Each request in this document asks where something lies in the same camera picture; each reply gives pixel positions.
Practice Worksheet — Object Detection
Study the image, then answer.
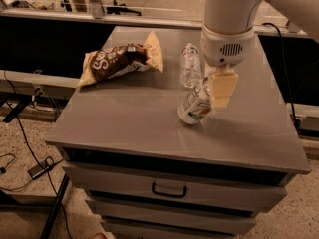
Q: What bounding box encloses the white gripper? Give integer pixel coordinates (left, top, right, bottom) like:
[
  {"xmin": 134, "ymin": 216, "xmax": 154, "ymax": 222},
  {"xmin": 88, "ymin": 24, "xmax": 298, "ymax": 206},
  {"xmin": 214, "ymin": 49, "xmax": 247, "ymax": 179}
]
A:
[{"xmin": 200, "ymin": 25, "xmax": 254, "ymax": 109}]

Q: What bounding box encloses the silver 7up soda can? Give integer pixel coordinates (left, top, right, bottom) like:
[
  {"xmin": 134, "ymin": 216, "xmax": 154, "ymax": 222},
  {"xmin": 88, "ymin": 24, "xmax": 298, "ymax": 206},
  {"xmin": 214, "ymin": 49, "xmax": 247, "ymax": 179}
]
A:
[{"xmin": 177, "ymin": 77, "xmax": 211, "ymax": 124}]

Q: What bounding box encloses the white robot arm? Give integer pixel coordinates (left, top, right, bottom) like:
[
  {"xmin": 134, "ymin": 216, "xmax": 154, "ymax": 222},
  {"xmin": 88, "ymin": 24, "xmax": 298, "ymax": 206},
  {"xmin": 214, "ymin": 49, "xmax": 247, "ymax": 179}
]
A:
[{"xmin": 200, "ymin": 0, "xmax": 319, "ymax": 109}]

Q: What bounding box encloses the clear plastic water bottle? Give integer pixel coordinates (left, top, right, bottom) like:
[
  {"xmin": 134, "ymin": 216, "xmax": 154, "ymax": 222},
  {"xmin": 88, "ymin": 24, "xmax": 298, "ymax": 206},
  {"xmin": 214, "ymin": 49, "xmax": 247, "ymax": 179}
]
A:
[{"xmin": 179, "ymin": 43, "xmax": 201, "ymax": 88}]

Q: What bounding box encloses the brown chip bag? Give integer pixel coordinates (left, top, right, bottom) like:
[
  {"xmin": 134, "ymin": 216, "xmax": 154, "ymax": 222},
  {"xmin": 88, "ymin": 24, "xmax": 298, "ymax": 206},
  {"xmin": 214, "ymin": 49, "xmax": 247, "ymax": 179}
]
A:
[{"xmin": 78, "ymin": 32, "xmax": 163, "ymax": 87}]

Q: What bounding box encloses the grey drawer cabinet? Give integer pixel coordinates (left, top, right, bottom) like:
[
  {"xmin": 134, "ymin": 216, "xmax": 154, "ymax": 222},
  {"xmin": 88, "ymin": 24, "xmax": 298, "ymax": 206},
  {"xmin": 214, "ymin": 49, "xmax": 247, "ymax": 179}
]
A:
[{"xmin": 46, "ymin": 29, "xmax": 310, "ymax": 239}]

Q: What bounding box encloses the black power adapter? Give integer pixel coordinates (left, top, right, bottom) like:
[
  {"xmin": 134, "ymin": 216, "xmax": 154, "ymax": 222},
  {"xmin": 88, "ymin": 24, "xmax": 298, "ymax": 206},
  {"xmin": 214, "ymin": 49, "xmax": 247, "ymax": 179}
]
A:
[{"xmin": 28, "ymin": 163, "xmax": 49, "ymax": 180}]

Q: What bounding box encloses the black tripod leg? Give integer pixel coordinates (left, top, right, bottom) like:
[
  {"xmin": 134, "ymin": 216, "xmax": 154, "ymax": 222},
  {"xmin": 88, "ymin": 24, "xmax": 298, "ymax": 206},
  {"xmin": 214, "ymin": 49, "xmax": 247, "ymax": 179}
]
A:
[{"xmin": 40, "ymin": 175, "xmax": 69, "ymax": 239}]

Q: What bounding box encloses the black cable behind cabinet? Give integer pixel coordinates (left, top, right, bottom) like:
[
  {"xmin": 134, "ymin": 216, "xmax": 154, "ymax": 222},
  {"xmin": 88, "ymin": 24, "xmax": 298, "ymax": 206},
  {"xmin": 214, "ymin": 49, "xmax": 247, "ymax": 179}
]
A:
[{"xmin": 260, "ymin": 22, "xmax": 302, "ymax": 131}]

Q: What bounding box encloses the black drawer handle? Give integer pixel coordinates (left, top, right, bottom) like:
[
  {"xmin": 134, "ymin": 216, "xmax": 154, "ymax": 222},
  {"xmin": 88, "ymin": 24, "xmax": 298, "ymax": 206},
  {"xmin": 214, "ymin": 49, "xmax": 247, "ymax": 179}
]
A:
[{"xmin": 151, "ymin": 182, "xmax": 188, "ymax": 199}]

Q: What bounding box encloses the metal rail frame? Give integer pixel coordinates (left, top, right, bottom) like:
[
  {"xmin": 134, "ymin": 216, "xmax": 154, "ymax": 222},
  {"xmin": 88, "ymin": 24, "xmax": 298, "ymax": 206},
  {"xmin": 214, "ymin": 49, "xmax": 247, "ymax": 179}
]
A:
[{"xmin": 0, "ymin": 0, "xmax": 310, "ymax": 38}]

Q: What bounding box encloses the black floor cable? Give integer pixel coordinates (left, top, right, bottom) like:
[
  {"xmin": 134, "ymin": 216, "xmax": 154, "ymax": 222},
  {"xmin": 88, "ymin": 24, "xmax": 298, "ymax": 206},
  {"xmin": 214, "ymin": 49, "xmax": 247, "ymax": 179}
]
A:
[{"xmin": 0, "ymin": 71, "xmax": 74, "ymax": 239}]

